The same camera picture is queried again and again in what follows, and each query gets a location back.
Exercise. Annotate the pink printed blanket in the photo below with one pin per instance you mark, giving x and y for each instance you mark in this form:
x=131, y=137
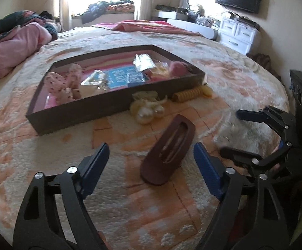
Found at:
x=145, y=27

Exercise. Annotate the clear earring packet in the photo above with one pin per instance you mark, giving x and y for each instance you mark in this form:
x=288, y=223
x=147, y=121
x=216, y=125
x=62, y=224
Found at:
x=93, y=79

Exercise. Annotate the beige hair claw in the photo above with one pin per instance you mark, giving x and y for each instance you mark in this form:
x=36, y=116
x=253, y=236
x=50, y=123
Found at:
x=190, y=93

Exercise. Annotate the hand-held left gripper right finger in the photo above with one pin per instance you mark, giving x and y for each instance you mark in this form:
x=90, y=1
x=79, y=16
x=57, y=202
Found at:
x=208, y=169

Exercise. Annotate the pink quilt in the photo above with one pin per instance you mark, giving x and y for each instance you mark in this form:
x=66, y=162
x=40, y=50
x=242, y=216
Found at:
x=10, y=52

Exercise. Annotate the brown hair clip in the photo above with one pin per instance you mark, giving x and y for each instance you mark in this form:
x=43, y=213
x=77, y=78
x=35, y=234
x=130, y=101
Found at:
x=156, y=166

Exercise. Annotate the silver foil clear packet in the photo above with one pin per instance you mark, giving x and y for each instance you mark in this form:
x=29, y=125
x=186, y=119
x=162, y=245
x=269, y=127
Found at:
x=143, y=62

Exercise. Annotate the polka-dot fabric hair bow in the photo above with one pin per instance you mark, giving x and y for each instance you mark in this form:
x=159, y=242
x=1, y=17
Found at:
x=65, y=83

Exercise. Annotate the small table mirror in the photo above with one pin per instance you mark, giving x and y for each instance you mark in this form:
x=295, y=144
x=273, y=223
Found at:
x=180, y=0

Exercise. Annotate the blue printed card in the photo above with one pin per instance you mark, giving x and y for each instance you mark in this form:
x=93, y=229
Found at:
x=119, y=76

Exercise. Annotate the dark shallow cardboard box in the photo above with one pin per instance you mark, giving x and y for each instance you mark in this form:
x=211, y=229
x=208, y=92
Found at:
x=88, y=112

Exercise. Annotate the white drawer cabinet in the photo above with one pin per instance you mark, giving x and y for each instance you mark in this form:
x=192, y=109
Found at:
x=236, y=35

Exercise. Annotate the pile of clothes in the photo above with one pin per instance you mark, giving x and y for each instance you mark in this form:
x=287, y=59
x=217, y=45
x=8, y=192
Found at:
x=98, y=10

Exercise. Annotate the dark bag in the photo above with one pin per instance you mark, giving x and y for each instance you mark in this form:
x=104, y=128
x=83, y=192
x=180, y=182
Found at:
x=264, y=62

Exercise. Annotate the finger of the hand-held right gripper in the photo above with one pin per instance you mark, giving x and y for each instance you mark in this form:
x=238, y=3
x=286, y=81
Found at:
x=247, y=115
x=242, y=156

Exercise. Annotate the dark floral quilt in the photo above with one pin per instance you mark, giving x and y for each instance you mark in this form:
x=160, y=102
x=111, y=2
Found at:
x=12, y=18

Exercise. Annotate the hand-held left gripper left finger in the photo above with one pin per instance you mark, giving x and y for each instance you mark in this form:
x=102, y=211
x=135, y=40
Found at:
x=96, y=169

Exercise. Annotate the white dressing table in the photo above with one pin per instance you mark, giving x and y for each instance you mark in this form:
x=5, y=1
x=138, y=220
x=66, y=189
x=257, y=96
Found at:
x=190, y=26

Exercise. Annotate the sheer white curtain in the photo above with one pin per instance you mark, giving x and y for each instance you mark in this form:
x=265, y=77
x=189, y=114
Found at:
x=143, y=0
x=66, y=5

